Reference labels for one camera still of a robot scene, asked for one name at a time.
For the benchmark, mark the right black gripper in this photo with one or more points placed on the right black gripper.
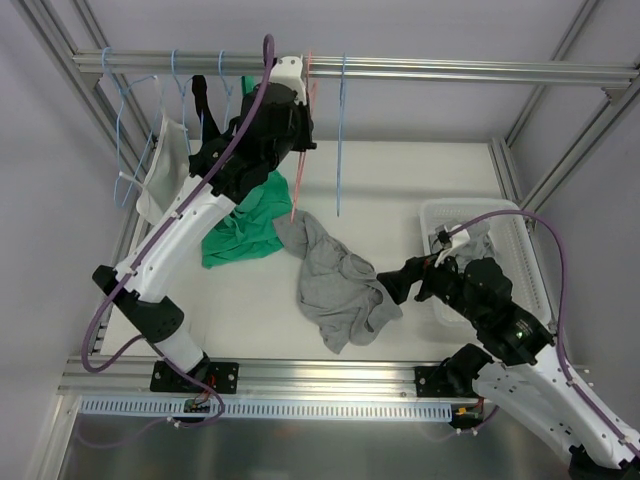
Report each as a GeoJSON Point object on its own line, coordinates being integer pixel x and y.
{"type": "Point", "coordinates": [426, 279]}

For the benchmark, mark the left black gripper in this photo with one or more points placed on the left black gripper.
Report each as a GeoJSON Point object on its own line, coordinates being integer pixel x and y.
{"type": "Point", "coordinates": [304, 128]}

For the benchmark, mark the pink hanger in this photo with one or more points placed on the pink hanger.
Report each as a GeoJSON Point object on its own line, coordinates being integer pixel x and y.
{"type": "Point", "coordinates": [311, 90]}

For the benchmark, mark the grey tank top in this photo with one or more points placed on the grey tank top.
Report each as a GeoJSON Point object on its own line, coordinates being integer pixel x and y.
{"type": "Point", "coordinates": [478, 247]}
{"type": "Point", "coordinates": [338, 290]}

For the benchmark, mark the blue hanger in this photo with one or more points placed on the blue hanger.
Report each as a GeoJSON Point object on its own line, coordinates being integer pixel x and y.
{"type": "Point", "coordinates": [340, 136]}
{"type": "Point", "coordinates": [228, 89]}
{"type": "Point", "coordinates": [181, 87]}
{"type": "Point", "coordinates": [130, 175]}

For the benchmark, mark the green tank top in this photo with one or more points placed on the green tank top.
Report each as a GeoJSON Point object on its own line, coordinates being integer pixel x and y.
{"type": "Point", "coordinates": [248, 232]}

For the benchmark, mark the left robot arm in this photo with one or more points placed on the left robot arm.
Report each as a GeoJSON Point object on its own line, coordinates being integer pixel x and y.
{"type": "Point", "coordinates": [275, 119]}

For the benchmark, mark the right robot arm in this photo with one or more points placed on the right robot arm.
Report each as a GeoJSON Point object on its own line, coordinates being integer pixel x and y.
{"type": "Point", "coordinates": [515, 365]}

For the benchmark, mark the black tank top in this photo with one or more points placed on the black tank top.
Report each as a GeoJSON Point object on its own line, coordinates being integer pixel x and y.
{"type": "Point", "coordinates": [210, 131]}

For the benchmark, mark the white tank top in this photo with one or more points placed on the white tank top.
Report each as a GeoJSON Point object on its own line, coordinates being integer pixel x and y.
{"type": "Point", "coordinates": [168, 168]}

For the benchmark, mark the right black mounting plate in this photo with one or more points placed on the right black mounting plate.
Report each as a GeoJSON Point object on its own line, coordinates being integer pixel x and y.
{"type": "Point", "coordinates": [431, 381]}

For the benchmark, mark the black mounting plate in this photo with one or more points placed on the black mounting plate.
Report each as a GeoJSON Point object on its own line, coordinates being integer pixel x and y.
{"type": "Point", "coordinates": [431, 381]}
{"type": "Point", "coordinates": [222, 377]}

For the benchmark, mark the white plastic basket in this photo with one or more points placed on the white plastic basket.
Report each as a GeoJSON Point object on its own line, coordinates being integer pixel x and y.
{"type": "Point", "coordinates": [514, 252]}

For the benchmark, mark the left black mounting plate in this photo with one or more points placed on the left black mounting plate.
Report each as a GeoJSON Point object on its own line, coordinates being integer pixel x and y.
{"type": "Point", "coordinates": [222, 377]}

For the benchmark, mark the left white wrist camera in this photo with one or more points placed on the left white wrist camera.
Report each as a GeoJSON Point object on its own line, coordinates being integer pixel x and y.
{"type": "Point", "coordinates": [290, 72]}

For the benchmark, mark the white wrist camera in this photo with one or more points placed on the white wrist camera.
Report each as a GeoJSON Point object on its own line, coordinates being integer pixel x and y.
{"type": "Point", "coordinates": [448, 242]}
{"type": "Point", "coordinates": [290, 72]}

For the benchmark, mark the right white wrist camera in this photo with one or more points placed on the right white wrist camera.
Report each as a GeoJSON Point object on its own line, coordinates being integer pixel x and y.
{"type": "Point", "coordinates": [448, 242]}

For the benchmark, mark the slotted cable duct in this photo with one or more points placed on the slotted cable duct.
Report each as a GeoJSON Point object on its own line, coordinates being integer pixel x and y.
{"type": "Point", "coordinates": [239, 408]}

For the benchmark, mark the aluminium hanging rail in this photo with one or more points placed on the aluminium hanging rail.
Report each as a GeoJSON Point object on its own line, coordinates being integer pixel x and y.
{"type": "Point", "coordinates": [550, 73]}

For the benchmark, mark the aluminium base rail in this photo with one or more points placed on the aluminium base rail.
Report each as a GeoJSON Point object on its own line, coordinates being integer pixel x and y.
{"type": "Point", "coordinates": [261, 378]}

